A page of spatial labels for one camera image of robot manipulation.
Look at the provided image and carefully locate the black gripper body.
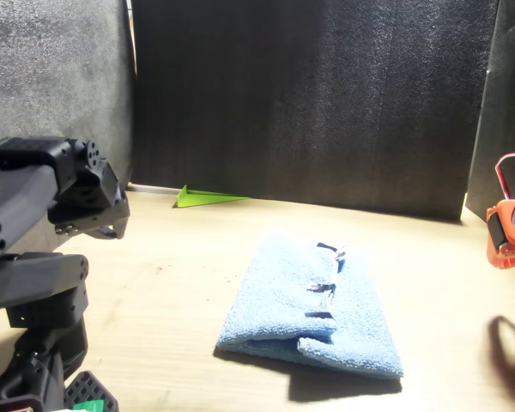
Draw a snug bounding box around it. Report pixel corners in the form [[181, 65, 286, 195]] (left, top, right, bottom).
[[46, 137, 130, 229]]

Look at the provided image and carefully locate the light blue towel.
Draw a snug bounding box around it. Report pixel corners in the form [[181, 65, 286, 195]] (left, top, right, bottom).
[[216, 230, 404, 381]]

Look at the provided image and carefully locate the lime green plastic wedge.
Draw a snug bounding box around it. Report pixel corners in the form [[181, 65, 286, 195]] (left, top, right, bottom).
[[173, 184, 252, 210]]

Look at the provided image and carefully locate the dark grey foam panel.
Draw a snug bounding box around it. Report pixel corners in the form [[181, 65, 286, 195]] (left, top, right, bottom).
[[465, 0, 515, 224], [0, 0, 135, 254], [130, 0, 499, 222]]

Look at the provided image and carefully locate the green table clamp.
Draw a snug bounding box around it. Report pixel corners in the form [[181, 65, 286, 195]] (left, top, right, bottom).
[[70, 398, 106, 412]]

